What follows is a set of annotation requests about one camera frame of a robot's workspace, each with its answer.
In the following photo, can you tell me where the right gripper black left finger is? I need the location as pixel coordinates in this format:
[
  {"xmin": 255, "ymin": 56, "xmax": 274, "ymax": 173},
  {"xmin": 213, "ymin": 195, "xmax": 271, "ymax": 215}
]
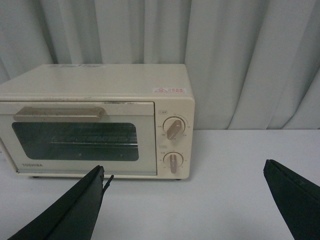
[{"xmin": 10, "ymin": 165, "xmax": 114, "ymax": 240}]

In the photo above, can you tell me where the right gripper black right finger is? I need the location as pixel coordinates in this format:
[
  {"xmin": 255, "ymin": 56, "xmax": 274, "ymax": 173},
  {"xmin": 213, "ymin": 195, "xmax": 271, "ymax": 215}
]
[{"xmin": 263, "ymin": 159, "xmax": 320, "ymax": 240}]

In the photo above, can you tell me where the beige oven door handle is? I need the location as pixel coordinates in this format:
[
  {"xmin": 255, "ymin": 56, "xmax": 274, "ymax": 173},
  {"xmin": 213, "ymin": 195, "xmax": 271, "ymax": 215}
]
[{"xmin": 13, "ymin": 107, "xmax": 105, "ymax": 123}]

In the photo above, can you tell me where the cream Toshiba toaster oven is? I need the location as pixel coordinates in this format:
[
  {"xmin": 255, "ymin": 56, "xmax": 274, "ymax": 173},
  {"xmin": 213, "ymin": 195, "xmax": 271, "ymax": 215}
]
[{"xmin": 0, "ymin": 64, "xmax": 195, "ymax": 180}]

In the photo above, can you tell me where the white pleated curtain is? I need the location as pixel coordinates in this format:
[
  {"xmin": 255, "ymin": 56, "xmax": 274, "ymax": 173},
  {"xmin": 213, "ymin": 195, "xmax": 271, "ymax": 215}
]
[{"xmin": 0, "ymin": 0, "xmax": 320, "ymax": 130}]

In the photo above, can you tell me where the oven glass door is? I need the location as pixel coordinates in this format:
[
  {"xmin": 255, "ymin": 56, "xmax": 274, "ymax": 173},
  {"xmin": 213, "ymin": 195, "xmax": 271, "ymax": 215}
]
[{"xmin": 0, "ymin": 101, "xmax": 157, "ymax": 176}]

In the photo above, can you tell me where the upper beige oven knob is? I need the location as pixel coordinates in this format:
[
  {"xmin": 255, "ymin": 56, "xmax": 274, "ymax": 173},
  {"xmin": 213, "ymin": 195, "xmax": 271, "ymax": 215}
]
[{"xmin": 163, "ymin": 117, "xmax": 186, "ymax": 140}]

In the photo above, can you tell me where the lower beige oven knob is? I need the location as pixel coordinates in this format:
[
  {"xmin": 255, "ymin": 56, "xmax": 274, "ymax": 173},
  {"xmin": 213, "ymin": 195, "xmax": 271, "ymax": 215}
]
[{"xmin": 163, "ymin": 152, "xmax": 184, "ymax": 174}]

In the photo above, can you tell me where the beige oven knob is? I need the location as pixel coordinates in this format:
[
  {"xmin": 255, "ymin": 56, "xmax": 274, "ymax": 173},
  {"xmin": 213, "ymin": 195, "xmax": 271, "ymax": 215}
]
[
  {"xmin": 163, "ymin": 117, "xmax": 186, "ymax": 140},
  {"xmin": 163, "ymin": 152, "xmax": 184, "ymax": 174}
]

